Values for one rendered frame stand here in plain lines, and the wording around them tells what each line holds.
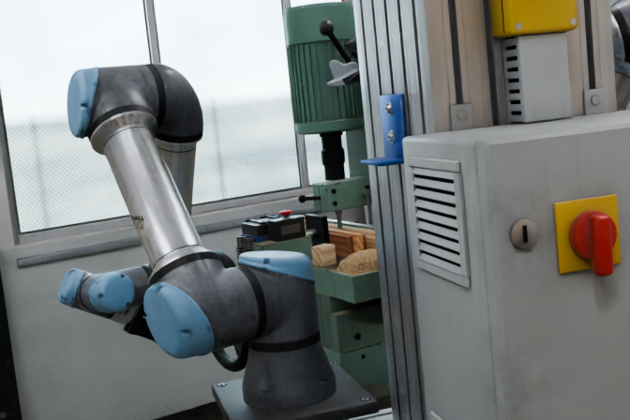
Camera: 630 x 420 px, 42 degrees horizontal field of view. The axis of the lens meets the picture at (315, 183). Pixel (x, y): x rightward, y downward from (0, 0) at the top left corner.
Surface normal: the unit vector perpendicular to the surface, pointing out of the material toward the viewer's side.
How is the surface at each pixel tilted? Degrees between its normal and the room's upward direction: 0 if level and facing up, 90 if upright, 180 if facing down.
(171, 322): 96
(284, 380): 72
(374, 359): 90
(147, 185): 55
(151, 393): 90
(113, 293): 81
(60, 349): 90
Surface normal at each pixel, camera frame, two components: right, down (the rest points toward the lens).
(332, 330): -0.86, 0.14
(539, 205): 0.28, 0.07
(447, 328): -0.95, 0.13
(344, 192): 0.50, 0.04
